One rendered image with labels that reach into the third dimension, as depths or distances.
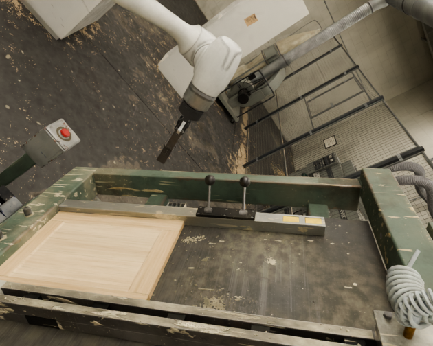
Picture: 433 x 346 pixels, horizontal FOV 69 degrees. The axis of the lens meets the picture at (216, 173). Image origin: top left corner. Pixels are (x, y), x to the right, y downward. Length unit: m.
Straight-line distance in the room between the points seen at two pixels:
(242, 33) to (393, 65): 6.14
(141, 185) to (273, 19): 3.44
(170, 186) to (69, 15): 2.32
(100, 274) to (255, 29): 3.90
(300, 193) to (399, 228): 0.41
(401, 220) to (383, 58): 8.87
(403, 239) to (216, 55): 0.69
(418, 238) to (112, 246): 0.87
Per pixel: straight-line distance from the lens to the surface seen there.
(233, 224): 1.06
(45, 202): 1.35
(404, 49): 9.91
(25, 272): 1.10
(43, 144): 1.46
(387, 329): 0.74
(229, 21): 4.47
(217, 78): 0.91
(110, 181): 1.45
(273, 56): 6.61
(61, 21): 3.40
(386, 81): 10.07
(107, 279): 0.97
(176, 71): 4.75
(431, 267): 0.91
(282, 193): 1.26
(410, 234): 1.00
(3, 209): 1.41
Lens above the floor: 1.91
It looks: 24 degrees down
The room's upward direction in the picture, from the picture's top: 63 degrees clockwise
